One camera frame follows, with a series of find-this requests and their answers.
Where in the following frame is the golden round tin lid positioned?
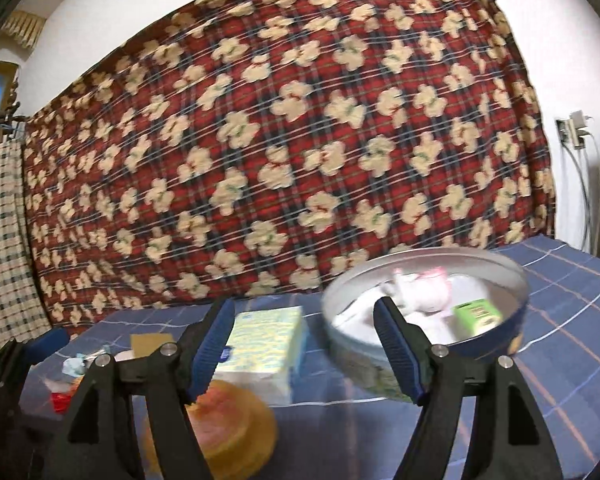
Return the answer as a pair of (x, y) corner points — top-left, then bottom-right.
(142, 379), (279, 480)

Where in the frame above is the pink white cloth doll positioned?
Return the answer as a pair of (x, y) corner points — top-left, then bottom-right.
(385, 267), (456, 313)

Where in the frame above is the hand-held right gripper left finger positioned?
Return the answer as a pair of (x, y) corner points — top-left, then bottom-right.
(40, 298), (237, 480)

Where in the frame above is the green tissue pack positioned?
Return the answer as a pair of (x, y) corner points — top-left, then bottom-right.
(452, 297), (503, 336)

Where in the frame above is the round metal cookie tin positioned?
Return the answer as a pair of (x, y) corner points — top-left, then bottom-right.
(321, 247), (529, 405)

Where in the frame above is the beige fringed hanging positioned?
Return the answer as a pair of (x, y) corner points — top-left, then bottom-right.
(2, 12), (46, 51)

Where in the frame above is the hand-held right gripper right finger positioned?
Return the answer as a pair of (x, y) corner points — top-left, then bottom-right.
(372, 297), (563, 480)

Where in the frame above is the yellow blue patterned tissue box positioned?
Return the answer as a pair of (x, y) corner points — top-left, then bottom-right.
(212, 306), (308, 406)

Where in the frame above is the green white checked cloth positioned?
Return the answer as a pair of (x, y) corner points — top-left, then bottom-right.
(0, 140), (53, 356)

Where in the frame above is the grey charging cable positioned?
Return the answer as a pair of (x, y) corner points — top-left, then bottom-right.
(562, 142), (593, 253)

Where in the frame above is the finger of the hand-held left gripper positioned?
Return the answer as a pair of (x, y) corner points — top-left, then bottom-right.
(17, 326), (71, 368)

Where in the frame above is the blue checked bedsheet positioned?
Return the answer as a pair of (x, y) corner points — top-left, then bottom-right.
(17, 235), (600, 480)

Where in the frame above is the teal white packet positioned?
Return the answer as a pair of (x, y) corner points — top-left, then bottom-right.
(62, 350), (98, 376)

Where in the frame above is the white wall socket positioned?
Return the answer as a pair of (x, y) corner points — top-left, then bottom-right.
(555, 109), (593, 150)

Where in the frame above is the red plaid bear-print blanket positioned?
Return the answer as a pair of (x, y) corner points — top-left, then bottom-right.
(22, 0), (556, 328)

